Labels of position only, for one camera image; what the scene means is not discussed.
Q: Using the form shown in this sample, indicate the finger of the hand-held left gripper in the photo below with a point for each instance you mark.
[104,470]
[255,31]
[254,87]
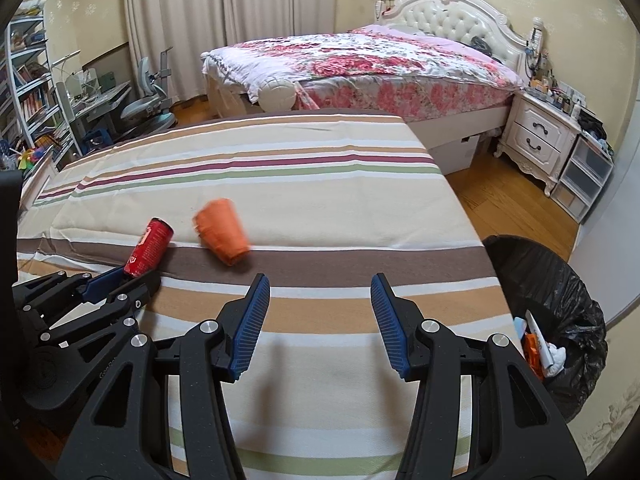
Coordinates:
[102,281]
[135,292]

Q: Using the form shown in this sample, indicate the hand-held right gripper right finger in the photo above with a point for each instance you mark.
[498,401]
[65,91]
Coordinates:
[392,330]

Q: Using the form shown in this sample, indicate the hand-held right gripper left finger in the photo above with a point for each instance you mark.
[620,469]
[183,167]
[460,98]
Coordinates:
[250,330]

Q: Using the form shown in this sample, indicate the red bottle with black cap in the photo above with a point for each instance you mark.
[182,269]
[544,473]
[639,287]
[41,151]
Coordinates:
[152,242]

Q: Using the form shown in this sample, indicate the orange paper packet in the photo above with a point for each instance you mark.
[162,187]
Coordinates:
[222,232]

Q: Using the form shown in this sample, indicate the bin with black plastic liner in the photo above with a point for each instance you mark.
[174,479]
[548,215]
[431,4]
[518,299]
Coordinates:
[545,280]

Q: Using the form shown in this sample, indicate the blue and white packet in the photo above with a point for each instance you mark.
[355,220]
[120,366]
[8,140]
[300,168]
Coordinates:
[520,329]

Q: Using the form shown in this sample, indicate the colourful toy pile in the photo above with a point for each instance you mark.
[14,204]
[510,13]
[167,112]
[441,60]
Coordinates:
[25,157]

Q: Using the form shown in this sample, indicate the striped tablecloth table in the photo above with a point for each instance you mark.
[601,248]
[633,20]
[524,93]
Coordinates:
[300,185]

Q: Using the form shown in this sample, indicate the grey office chair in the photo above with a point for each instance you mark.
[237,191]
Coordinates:
[147,105]

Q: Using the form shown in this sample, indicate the white cardboard box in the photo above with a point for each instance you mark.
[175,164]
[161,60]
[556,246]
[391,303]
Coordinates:
[455,155]

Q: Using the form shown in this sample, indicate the white bookshelf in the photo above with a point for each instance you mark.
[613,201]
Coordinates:
[30,85]

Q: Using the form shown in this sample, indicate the white nightstand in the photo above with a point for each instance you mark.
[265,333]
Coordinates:
[537,135]

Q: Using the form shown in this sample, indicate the plastic drawer unit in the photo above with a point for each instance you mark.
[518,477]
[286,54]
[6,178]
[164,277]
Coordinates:
[582,175]

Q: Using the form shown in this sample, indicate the white sliding door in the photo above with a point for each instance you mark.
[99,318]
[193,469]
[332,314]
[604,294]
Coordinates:
[615,210]

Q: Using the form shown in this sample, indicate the floral quilt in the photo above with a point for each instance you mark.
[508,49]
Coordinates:
[375,65]

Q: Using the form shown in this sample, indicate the beige curtains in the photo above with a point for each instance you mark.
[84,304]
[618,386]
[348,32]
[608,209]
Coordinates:
[225,25]

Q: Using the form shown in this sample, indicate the black bag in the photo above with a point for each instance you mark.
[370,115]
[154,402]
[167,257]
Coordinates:
[592,127]

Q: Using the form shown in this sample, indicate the cluster of small toiletries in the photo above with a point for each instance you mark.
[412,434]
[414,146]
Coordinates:
[550,87]

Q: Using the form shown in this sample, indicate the dark cloth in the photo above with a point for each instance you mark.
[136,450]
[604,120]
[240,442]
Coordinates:
[480,42]

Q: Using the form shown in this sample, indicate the bed with floral quilt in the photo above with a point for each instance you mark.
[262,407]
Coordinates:
[445,7]

